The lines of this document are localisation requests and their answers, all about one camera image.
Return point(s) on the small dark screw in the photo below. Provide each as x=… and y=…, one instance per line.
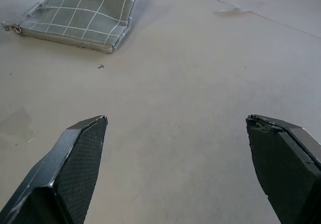
x=101, y=66

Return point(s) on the green grid-pattern zipper pouch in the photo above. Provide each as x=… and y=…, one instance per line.
x=87, y=15

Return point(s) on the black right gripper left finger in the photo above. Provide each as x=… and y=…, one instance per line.
x=75, y=163

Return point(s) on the clear tape strip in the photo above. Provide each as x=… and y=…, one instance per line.
x=229, y=12

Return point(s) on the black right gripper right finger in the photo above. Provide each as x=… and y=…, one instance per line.
x=283, y=163

